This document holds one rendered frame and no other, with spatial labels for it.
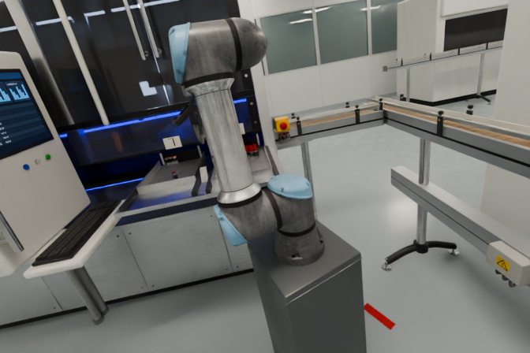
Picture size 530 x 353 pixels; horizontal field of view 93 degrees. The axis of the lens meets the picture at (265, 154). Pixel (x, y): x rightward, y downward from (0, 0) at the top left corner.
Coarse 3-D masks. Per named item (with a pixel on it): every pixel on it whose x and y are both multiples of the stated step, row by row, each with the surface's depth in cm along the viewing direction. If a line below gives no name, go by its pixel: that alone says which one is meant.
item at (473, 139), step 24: (384, 120) 154; (408, 120) 131; (432, 120) 119; (456, 120) 104; (480, 120) 100; (456, 144) 103; (480, 144) 92; (504, 144) 84; (528, 144) 81; (504, 168) 85; (528, 168) 78
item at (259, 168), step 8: (264, 152) 133; (248, 160) 126; (256, 160) 124; (264, 160) 122; (256, 168) 115; (264, 168) 113; (216, 176) 114; (256, 176) 104; (264, 176) 105; (216, 184) 104
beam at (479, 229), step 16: (400, 176) 153; (416, 176) 146; (416, 192) 140; (432, 192) 129; (448, 192) 127; (432, 208) 130; (448, 208) 118; (464, 208) 114; (448, 224) 121; (464, 224) 111; (480, 224) 103; (496, 224) 102; (480, 240) 104; (496, 240) 97; (512, 240) 93; (528, 240) 92; (528, 256) 86
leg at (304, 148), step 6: (300, 144) 157; (306, 144) 156; (306, 150) 157; (306, 156) 158; (306, 162) 160; (306, 168) 161; (306, 174) 163; (312, 180) 166; (312, 186) 166; (312, 192) 167; (312, 198) 169
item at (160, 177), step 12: (204, 156) 142; (156, 168) 136; (168, 168) 137; (180, 168) 133; (192, 168) 130; (144, 180) 119; (156, 180) 122; (168, 180) 111; (180, 180) 111; (192, 180) 112; (144, 192) 111
